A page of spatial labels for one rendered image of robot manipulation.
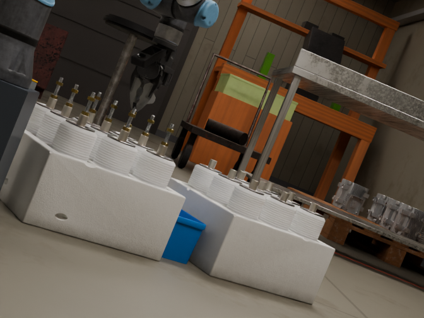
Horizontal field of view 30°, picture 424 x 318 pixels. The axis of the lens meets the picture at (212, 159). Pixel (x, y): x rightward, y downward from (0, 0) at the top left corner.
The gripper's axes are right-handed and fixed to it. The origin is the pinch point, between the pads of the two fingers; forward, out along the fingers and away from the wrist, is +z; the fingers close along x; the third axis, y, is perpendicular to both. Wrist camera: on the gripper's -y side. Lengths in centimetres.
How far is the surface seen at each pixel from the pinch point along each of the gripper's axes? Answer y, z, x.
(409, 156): 542, -48, 41
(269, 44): 709, -125, 291
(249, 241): 11, 22, -43
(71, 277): -61, 34, -40
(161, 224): -12.7, 25.1, -28.5
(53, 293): -75, 35, -46
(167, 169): -13.4, 11.5, -24.5
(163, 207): -13.8, 20.6, -27.8
